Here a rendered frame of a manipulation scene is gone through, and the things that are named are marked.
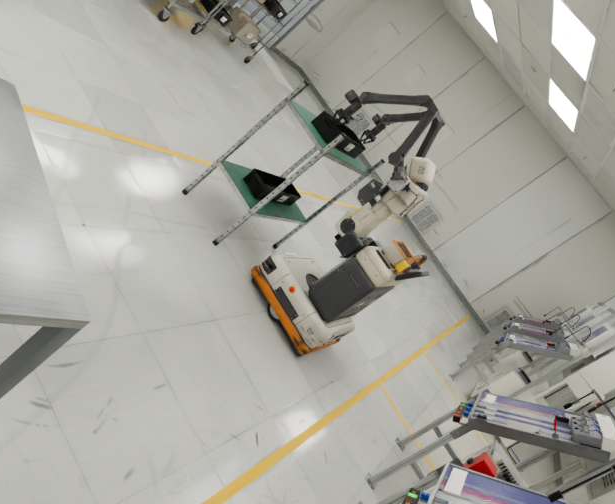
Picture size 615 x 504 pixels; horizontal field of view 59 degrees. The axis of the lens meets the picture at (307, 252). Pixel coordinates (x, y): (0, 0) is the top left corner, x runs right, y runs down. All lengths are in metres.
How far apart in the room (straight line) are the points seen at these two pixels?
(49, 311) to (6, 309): 0.08
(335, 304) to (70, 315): 2.45
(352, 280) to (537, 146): 7.76
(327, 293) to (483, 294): 7.38
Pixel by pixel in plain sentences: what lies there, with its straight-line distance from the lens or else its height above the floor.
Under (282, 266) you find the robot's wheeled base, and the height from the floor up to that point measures 0.26.
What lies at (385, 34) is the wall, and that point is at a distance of 11.86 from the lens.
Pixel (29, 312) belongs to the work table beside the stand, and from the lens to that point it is 1.09.
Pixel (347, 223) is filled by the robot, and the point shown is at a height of 0.73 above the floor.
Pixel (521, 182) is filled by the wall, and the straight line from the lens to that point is 10.67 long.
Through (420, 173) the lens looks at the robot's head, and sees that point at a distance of 3.48.
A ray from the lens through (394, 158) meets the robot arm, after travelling 3.36.
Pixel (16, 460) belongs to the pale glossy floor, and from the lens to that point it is 1.96.
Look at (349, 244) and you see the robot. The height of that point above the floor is 0.69.
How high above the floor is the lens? 1.53
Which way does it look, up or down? 18 degrees down
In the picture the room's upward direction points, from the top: 52 degrees clockwise
